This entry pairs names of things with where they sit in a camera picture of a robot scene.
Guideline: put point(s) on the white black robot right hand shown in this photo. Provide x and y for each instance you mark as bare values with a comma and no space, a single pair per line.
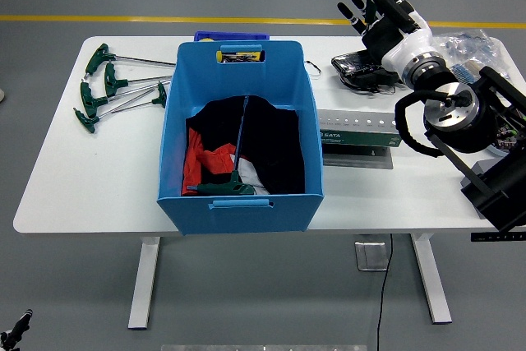
394,38

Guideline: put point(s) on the black white robot left hand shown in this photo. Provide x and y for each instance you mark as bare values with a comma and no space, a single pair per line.
16,330

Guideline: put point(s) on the green grey hex key stand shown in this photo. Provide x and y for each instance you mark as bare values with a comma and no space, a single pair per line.
357,137

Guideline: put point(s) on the blue plastic storage box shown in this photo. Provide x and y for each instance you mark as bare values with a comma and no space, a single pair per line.
246,219

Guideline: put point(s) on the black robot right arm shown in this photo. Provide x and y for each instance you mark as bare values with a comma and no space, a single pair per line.
476,129

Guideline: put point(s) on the black plastic tray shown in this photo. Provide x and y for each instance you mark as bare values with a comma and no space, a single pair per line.
353,65

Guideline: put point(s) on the beige blue resistor strip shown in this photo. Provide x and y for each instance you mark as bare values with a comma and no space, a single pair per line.
466,69

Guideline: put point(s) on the clear plastic parts bag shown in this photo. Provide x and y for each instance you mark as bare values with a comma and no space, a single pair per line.
472,44

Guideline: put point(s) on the white table leg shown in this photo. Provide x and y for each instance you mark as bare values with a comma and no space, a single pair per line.
431,285
144,285

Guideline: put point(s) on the black orange garment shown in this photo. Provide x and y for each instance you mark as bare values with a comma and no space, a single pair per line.
279,149

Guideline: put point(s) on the dark blue plastic bin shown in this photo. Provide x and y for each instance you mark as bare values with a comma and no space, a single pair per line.
230,35

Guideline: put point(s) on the silver floor plate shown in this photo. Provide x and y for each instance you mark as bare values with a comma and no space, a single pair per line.
370,256

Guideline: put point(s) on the black table control panel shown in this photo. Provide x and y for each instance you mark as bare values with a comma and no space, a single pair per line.
497,237

